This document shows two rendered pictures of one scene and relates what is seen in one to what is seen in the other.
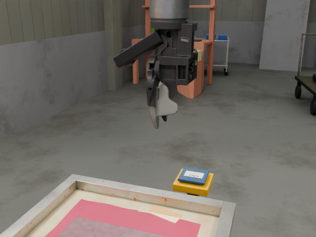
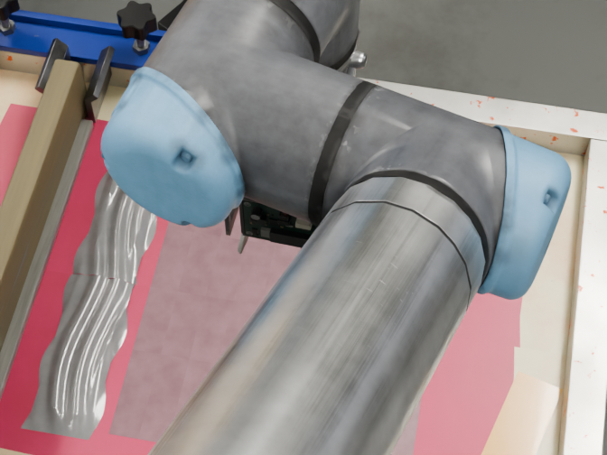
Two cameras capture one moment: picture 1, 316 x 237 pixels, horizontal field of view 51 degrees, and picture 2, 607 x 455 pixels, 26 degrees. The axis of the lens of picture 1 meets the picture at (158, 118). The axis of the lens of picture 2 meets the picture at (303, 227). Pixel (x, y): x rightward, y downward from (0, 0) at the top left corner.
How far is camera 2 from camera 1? 0.98 m
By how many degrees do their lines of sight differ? 70
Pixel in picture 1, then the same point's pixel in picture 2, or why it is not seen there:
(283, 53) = not seen: outside the picture
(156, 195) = (569, 379)
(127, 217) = (480, 324)
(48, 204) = not seen: hidden behind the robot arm
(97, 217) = not seen: hidden behind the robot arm
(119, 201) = (550, 285)
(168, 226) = (461, 440)
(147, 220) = (476, 379)
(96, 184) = (585, 198)
